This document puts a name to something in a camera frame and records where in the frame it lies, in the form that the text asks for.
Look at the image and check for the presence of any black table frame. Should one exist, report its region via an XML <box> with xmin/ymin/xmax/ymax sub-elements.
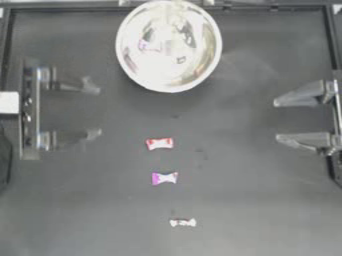
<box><xmin>0</xmin><ymin>0</ymin><xmax>342</xmax><ymax>84</ymax></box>

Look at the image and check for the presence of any red white candy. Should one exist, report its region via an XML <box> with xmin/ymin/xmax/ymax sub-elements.
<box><xmin>145</xmin><ymin>137</ymin><xmax>175</xmax><ymax>151</ymax></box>

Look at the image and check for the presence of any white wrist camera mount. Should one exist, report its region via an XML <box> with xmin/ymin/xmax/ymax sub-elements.
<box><xmin>0</xmin><ymin>91</ymin><xmax>22</xmax><ymax>115</ymax></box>

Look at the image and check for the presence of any steel bowl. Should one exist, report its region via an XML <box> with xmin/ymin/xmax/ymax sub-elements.
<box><xmin>115</xmin><ymin>0</ymin><xmax>225</xmax><ymax>94</ymax></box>

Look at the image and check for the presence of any magenta white candy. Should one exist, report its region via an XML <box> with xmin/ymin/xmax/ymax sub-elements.
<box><xmin>151</xmin><ymin>171</ymin><xmax>179</xmax><ymax>186</ymax></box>

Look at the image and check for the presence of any pale purple candy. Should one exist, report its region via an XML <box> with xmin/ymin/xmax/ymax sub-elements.
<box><xmin>137</xmin><ymin>39</ymin><xmax>166</xmax><ymax>54</ymax></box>

